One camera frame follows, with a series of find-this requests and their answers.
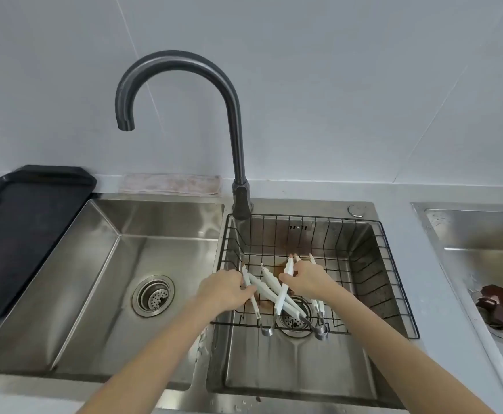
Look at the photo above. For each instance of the brown drain stopper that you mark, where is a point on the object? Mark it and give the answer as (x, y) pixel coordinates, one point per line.
(495, 303)

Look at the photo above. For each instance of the round metal sink cap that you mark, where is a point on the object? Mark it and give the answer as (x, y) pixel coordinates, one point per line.
(357, 211)

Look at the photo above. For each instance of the person's left forearm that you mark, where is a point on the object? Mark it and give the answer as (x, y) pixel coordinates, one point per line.
(156, 366)

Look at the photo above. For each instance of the pink dish cloth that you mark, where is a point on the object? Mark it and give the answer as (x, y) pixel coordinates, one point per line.
(169, 184)

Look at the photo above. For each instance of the round metal drain strainer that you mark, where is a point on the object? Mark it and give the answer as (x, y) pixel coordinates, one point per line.
(295, 325)
(153, 296)

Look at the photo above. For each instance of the black plastic tray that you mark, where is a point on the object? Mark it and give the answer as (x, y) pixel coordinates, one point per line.
(27, 237)

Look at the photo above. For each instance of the person's left hand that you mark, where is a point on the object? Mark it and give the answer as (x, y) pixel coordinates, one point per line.
(223, 291)

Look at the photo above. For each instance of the person's right hand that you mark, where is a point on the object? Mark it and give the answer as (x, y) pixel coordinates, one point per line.
(309, 278)

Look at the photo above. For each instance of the stainless steel double sink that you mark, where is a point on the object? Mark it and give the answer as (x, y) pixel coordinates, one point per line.
(104, 297)

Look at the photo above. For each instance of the stainless steel single sink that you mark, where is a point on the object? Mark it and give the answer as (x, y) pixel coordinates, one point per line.
(471, 237)

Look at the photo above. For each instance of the dark grey gooseneck faucet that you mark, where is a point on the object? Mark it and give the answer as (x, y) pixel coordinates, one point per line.
(236, 125)

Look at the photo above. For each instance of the person's right forearm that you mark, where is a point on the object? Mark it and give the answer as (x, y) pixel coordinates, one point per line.
(398, 357)

